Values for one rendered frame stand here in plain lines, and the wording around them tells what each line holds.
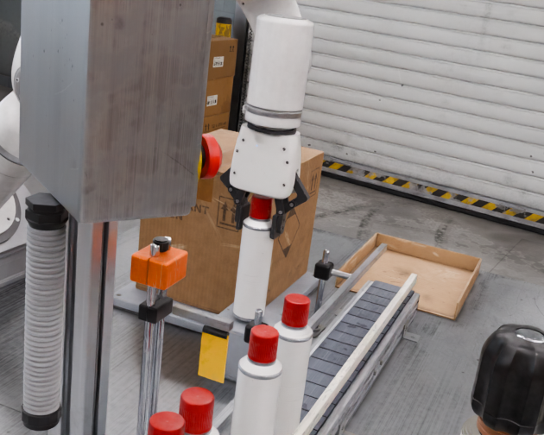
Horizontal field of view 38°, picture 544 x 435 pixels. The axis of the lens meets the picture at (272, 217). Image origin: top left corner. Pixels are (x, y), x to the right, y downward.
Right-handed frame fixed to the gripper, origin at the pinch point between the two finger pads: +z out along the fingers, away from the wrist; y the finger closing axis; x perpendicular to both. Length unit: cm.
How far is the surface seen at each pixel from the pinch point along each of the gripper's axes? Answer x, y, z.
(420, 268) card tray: 65, 16, 25
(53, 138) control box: -59, 5, -24
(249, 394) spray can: -35.0, 15.5, 7.4
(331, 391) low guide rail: -12.5, 19.1, 17.4
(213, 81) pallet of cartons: 356, -187, 47
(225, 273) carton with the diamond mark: 11.3, -9.7, 15.5
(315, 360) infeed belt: 0.8, 12.4, 20.9
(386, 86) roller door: 409, -85, 38
